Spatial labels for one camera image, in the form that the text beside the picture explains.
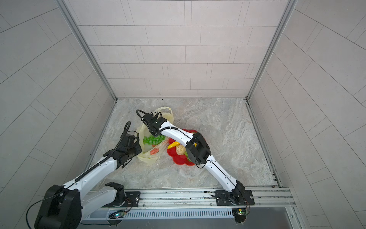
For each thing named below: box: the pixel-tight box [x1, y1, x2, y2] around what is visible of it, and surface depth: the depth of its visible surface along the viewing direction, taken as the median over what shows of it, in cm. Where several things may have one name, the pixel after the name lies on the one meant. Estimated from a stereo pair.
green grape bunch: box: [142, 134, 167, 146], surface depth 91 cm
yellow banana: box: [167, 141, 181, 150], surface depth 84 cm
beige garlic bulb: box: [175, 144, 187, 156], surface depth 84 cm
